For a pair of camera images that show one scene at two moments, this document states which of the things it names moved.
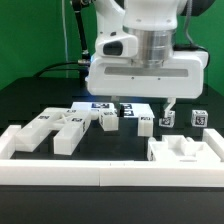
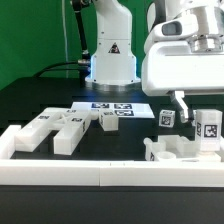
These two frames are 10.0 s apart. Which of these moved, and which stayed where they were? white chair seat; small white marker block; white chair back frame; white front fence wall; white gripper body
Moved: white gripper body
Stayed: white chair seat; white chair back frame; white front fence wall; small white marker block
